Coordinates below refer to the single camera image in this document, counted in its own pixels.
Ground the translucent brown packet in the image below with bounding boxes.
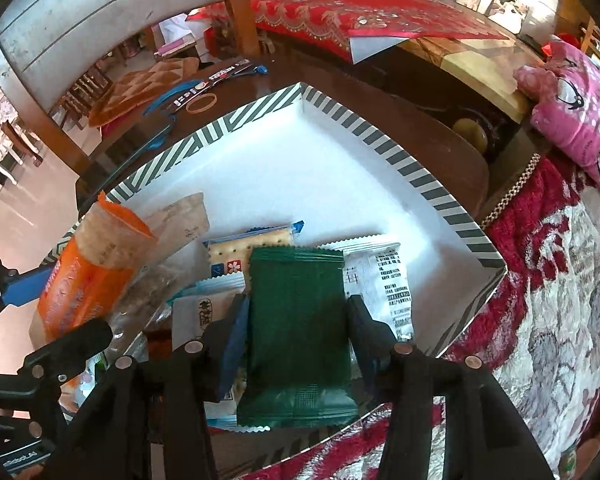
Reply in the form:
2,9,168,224
112,191,211,321

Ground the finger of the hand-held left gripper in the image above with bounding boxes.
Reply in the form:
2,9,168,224
0,317,115,402
0,258,56,333

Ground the white light blue packet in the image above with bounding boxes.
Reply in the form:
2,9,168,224
167,274,247,306

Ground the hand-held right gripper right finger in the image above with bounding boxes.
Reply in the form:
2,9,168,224
346,296,556,480

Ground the blue toothbrush package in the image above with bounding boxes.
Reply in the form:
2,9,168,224
140,57,271,116

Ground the white packet with black text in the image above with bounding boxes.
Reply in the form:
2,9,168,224
320,234,415,343

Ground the wooden table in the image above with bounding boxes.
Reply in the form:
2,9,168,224
260,30,546,171

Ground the red patterned tablecloth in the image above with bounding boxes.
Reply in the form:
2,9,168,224
187,0,511,65

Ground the white chair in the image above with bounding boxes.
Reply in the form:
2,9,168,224
0,85,46,186

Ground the dark green snack packet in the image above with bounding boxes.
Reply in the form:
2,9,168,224
236,245,359,429

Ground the green white striped box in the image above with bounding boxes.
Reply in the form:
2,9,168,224
40,81,508,476

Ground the orange cracker packet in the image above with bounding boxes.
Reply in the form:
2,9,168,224
30,191,158,343

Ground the floral fleece blanket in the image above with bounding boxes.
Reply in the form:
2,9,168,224
250,152,600,480

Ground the pink penguin quilt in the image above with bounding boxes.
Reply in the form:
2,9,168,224
512,35,600,196

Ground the wooden post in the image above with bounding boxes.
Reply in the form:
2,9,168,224
215,0,263,58

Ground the white packet brown logo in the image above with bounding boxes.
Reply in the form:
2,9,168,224
172,292,248,356

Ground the blue cracker packet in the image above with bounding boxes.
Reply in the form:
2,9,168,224
202,220,306,281

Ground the yellow round object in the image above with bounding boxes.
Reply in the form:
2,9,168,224
452,117,488,153

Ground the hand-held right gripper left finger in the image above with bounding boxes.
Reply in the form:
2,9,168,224
50,292,253,480

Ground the dark round table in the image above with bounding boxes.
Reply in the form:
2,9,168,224
75,50,491,480

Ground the large wall photo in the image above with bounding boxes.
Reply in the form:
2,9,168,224
485,0,531,33

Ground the tan rubber band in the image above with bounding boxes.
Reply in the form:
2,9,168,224
186,94,217,113

